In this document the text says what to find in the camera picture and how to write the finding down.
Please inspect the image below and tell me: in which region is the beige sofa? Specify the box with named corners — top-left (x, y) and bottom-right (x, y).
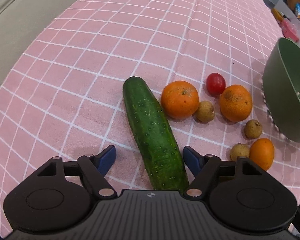
top-left (0, 0), bottom-right (77, 86)

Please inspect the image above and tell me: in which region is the pink storage box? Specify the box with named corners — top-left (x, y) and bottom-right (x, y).
top-left (279, 18), bottom-right (299, 43)

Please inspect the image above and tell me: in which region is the brown longan fruit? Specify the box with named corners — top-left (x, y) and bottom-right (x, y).
top-left (195, 101), bottom-right (215, 124)

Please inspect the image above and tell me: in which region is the pink checkered tablecloth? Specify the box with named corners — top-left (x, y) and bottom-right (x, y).
top-left (0, 0), bottom-right (300, 236)

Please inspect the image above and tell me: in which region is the orange box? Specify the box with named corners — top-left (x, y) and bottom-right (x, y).
top-left (271, 8), bottom-right (283, 24)

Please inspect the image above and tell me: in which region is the green colander bowl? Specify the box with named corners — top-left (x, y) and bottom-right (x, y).
top-left (262, 37), bottom-right (300, 143)

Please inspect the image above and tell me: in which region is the brown longan by mandarin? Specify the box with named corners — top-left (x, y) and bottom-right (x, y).
top-left (230, 143), bottom-right (250, 161)

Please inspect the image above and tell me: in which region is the large orange mandarin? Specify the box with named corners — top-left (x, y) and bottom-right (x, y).
top-left (160, 81), bottom-right (199, 120)

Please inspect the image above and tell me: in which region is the green cucumber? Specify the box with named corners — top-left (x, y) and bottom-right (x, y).
top-left (123, 76), bottom-right (189, 194)

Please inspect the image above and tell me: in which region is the small orange mandarin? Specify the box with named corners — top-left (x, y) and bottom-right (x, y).
top-left (249, 138), bottom-right (275, 171)

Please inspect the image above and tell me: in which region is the brown longan near bowl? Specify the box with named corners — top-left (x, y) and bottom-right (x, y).
top-left (244, 119), bottom-right (263, 139)

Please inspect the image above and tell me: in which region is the red cherry tomato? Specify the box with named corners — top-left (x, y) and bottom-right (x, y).
top-left (206, 73), bottom-right (226, 96)

